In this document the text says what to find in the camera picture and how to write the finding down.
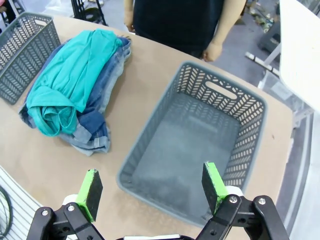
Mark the black camera tripod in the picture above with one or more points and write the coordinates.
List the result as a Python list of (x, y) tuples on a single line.
[(87, 10)]

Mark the teal top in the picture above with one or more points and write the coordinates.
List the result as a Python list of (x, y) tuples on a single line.
[(75, 72)]

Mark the black step stool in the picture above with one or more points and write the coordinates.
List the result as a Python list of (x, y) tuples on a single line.
[(270, 37)]

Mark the person's left hand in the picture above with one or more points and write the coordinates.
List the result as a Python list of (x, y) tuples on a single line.
[(212, 52)]

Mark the dark blue denim shorts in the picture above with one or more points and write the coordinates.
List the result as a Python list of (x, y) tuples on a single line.
[(93, 120)]

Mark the person's right hand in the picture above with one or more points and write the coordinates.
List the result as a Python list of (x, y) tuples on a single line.
[(130, 28)]

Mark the person's black t-shirt torso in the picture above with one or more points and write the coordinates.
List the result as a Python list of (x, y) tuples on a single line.
[(175, 22)]

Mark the white ribbed base plate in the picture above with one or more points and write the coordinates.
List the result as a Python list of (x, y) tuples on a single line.
[(22, 197)]

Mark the person's right forearm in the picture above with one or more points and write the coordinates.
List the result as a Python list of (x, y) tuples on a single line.
[(128, 11)]

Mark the grey plastic lattice basket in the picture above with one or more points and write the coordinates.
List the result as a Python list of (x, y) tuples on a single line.
[(185, 150), (22, 50)]

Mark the right gripper green-padded right finger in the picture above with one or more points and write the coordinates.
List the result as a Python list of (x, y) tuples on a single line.
[(212, 187)]

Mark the person's left forearm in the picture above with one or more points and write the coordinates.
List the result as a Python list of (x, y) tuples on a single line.
[(225, 22)]

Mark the right gripper green-padded left finger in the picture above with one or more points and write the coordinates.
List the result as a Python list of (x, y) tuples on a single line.
[(91, 197)]

